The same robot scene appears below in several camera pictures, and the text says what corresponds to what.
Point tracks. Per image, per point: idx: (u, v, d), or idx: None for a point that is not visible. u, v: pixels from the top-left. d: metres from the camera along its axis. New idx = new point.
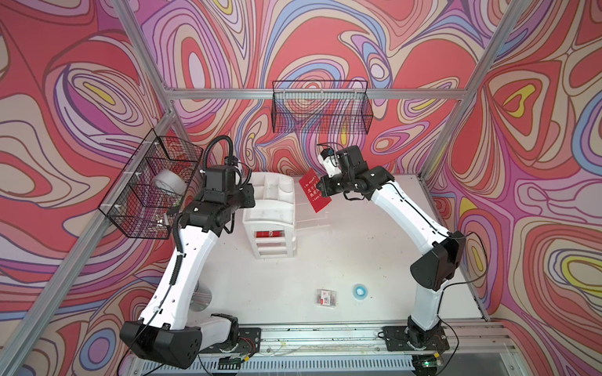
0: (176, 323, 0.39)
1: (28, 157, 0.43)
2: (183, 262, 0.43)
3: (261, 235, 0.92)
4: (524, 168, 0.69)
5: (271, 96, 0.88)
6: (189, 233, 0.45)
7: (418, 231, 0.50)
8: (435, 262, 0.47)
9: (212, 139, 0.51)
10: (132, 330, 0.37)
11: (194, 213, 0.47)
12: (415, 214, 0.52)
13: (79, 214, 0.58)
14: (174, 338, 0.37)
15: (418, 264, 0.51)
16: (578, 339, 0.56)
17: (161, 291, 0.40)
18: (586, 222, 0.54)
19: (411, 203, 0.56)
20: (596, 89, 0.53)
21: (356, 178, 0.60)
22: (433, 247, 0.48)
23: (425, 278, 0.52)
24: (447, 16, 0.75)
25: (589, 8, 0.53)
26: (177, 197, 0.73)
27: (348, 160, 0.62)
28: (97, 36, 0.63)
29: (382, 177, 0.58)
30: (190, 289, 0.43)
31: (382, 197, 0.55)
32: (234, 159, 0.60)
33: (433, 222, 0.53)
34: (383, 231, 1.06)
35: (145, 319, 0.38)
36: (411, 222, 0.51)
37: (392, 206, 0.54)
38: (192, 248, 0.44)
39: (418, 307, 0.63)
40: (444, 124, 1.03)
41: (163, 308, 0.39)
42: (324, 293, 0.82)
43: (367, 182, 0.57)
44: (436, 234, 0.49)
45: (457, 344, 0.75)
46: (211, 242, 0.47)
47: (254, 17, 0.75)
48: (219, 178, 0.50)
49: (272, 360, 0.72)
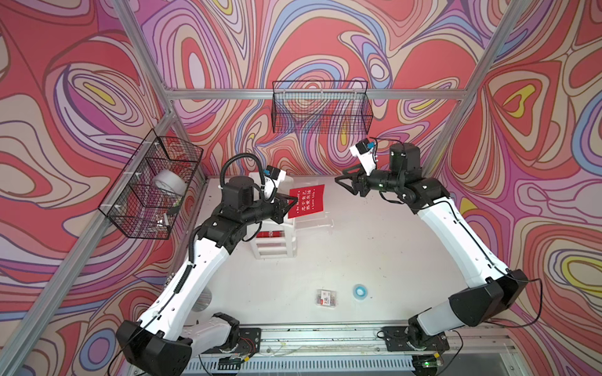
0: (169, 333, 0.39)
1: (28, 157, 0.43)
2: (191, 272, 0.44)
3: (261, 235, 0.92)
4: (523, 168, 0.69)
5: (271, 96, 0.88)
6: (203, 246, 0.47)
7: (470, 262, 0.44)
8: (486, 299, 0.40)
9: (238, 155, 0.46)
10: (128, 332, 0.38)
11: (211, 228, 0.50)
12: (472, 241, 0.45)
13: (79, 214, 0.58)
14: (164, 348, 0.37)
15: (464, 299, 0.45)
16: (578, 340, 0.56)
17: (164, 297, 0.42)
18: (586, 222, 0.54)
19: (466, 226, 0.47)
20: (596, 89, 0.52)
21: (405, 186, 0.53)
22: (487, 285, 0.41)
23: (468, 313, 0.45)
24: (448, 16, 0.75)
25: (589, 9, 0.53)
26: (176, 197, 0.73)
27: (404, 163, 0.54)
28: (97, 37, 0.63)
29: (435, 190, 0.51)
30: (192, 300, 0.44)
31: (433, 215, 0.49)
32: (275, 172, 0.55)
33: (488, 254, 0.44)
34: (382, 231, 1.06)
35: (143, 322, 0.39)
36: (463, 251, 0.45)
37: (442, 225, 0.48)
38: (202, 262, 0.45)
39: (429, 316, 0.61)
40: (444, 124, 1.03)
41: (161, 315, 0.40)
42: (324, 293, 0.82)
43: (417, 193, 0.50)
44: (491, 269, 0.42)
45: (461, 344, 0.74)
46: (222, 258, 0.48)
47: (254, 17, 0.75)
48: (234, 197, 0.50)
49: (272, 361, 0.72)
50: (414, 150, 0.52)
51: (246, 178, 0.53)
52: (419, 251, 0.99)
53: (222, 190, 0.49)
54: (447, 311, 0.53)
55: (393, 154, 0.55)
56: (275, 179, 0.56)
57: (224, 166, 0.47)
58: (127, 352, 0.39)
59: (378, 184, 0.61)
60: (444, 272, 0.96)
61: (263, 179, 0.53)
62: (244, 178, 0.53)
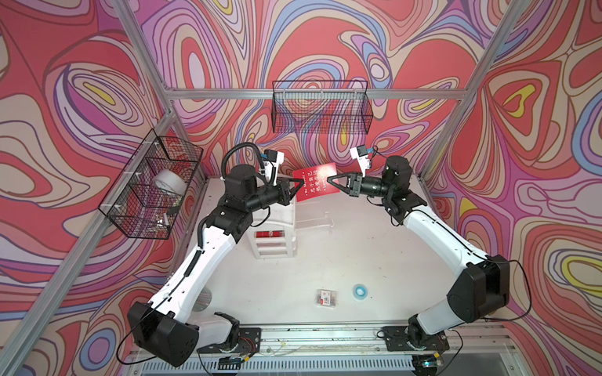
0: (179, 314, 0.40)
1: (28, 158, 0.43)
2: (200, 258, 0.45)
3: (261, 235, 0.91)
4: (523, 168, 0.69)
5: (271, 96, 0.88)
6: (211, 233, 0.49)
7: (451, 252, 0.48)
8: (469, 283, 0.43)
9: (233, 146, 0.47)
10: (139, 313, 0.39)
11: (219, 216, 0.51)
12: (450, 236, 0.50)
13: (79, 214, 0.58)
14: (175, 328, 0.38)
15: (457, 291, 0.46)
16: (578, 339, 0.56)
17: (174, 280, 0.43)
18: (586, 222, 0.54)
19: (444, 225, 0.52)
20: (596, 89, 0.53)
21: (390, 200, 0.63)
22: (468, 269, 0.44)
23: (464, 307, 0.46)
24: (448, 16, 0.75)
25: (589, 9, 0.53)
26: (176, 197, 0.73)
27: (393, 178, 0.60)
28: (97, 36, 0.63)
29: (415, 202, 0.59)
30: (200, 285, 0.45)
31: (413, 219, 0.56)
32: (274, 156, 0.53)
33: (467, 244, 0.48)
34: (382, 231, 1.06)
35: (154, 304, 0.40)
36: (444, 243, 0.50)
37: (423, 227, 0.54)
38: (211, 247, 0.47)
39: (429, 315, 0.61)
40: (444, 124, 1.03)
41: (172, 297, 0.41)
42: (324, 293, 0.82)
43: (399, 206, 0.59)
44: (471, 256, 0.46)
45: (460, 344, 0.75)
46: (229, 245, 0.50)
47: (254, 17, 0.75)
48: (237, 187, 0.49)
49: (272, 360, 0.72)
50: (408, 170, 0.58)
51: (248, 168, 0.52)
52: (419, 251, 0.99)
53: (225, 181, 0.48)
54: (446, 308, 0.54)
55: (387, 168, 0.60)
56: (274, 162, 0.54)
57: (224, 158, 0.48)
58: (135, 334, 0.40)
59: (371, 188, 0.65)
60: (444, 272, 0.96)
61: (261, 164, 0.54)
62: (244, 168, 0.52)
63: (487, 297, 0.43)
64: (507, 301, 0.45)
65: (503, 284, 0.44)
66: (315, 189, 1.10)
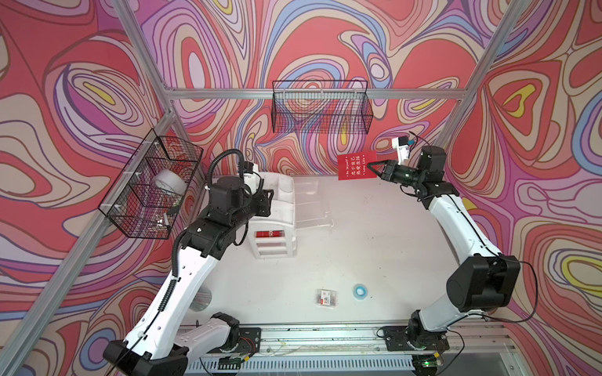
0: (157, 352, 0.37)
1: (28, 158, 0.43)
2: (176, 287, 0.41)
3: (261, 235, 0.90)
4: (524, 168, 0.69)
5: (271, 96, 0.88)
6: (186, 256, 0.44)
7: (463, 240, 0.49)
8: (470, 272, 0.44)
9: (220, 154, 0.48)
10: (116, 352, 0.37)
11: (196, 234, 0.45)
12: (469, 227, 0.50)
13: (79, 214, 0.58)
14: (152, 370, 0.35)
15: (456, 278, 0.48)
16: (578, 339, 0.56)
17: (150, 315, 0.39)
18: (586, 222, 0.54)
19: (469, 218, 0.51)
20: (596, 89, 0.53)
21: (422, 183, 0.64)
22: (473, 258, 0.45)
23: (458, 294, 0.48)
24: (447, 16, 0.75)
25: (589, 8, 0.53)
26: (177, 197, 0.73)
27: (428, 164, 0.62)
28: (97, 36, 0.63)
29: (447, 189, 0.59)
30: (179, 315, 0.41)
31: (439, 205, 0.56)
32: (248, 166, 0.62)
33: (484, 239, 0.48)
34: (382, 231, 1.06)
35: (129, 342, 0.37)
36: (459, 231, 0.50)
37: (446, 215, 0.54)
38: (187, 274, 0.42)
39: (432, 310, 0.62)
40: (444, 124, 1.03)
41: (147, 334, 0.38)
42: (324, 293, 0.82)
43: (429, 190, 0.59)
44: (482, 248, 0.47)
45: (462, 345, 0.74)
46: (208, 267, 0.45)
47: (254, 18, 0.75)
48: (223, 199, 0.46)
49: (272, 361, 0.72)
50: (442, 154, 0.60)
51: (235, 179, 0.49)
52: (419, 251, 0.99)
53: (211, 191, 0.46)
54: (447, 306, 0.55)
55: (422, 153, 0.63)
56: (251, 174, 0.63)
57: (211, 166, 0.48)
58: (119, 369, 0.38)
59: (404, 175, 0.69)
60: (444, 272, 0.96)
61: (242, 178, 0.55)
62: (231, 179, 0.49)
63: (486, 291, 0.46)
64: (505, 304, 0.46)
65: (507, 283, 0.44)
66: (357, 172, 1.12)
